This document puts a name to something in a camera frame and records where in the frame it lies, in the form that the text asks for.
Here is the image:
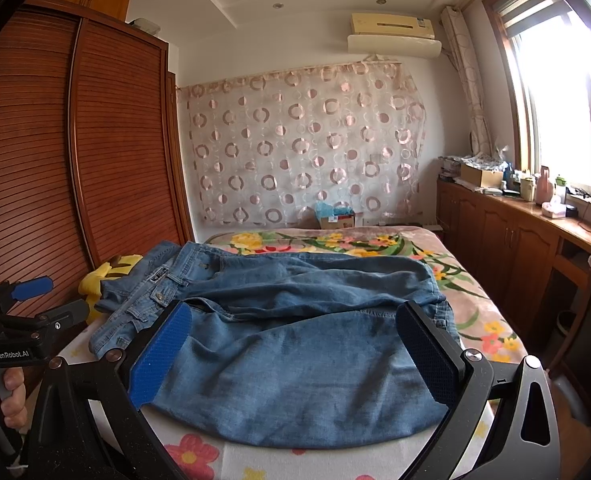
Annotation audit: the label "side window curtain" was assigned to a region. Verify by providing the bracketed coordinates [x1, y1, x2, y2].
[441, 6, 492, 156]

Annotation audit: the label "wall air conditioner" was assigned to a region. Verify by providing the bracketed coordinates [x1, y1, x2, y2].
[347, 13, 442, 58]

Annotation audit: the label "cardboard box on sideboard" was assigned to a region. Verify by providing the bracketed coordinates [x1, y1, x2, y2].
[460, 165, 504, 188]

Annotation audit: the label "yellow plush toy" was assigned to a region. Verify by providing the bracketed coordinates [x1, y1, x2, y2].
[78, 255, 143, 325]

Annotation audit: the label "window with wooden frame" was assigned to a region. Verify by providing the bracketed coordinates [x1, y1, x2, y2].
[483, 0, 591, 194]

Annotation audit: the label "white flower bed sheet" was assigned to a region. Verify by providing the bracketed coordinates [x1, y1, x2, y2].
[22, 316, 497, 480]

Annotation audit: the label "floral blanket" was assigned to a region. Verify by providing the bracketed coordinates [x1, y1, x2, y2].
[207, 226, 527, 363]

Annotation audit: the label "wooden sideboard cabinet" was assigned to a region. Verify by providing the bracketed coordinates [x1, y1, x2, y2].
[437, 180, 591, 362]

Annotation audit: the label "white cup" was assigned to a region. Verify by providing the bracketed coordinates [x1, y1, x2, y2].
[520, 176, 536, 203]

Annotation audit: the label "pink circle pattern curtain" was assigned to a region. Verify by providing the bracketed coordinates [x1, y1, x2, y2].
[178, 61, 425, 229]

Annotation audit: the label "pink bottle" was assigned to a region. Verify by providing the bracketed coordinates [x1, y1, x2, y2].
[535, 165, 555, 206]

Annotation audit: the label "light blue denim pants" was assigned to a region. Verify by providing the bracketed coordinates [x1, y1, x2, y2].
[90, 242, 455, 448]

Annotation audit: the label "person's left hand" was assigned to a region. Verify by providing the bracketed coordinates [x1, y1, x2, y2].
[0, 366, 29, 436]

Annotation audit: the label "wooden slatted wardrobe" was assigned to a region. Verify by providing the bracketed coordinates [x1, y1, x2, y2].
[0, 0, 192, 316]

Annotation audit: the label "wooden chair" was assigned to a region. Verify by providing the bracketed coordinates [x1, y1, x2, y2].
[548, 252, 591, 378]

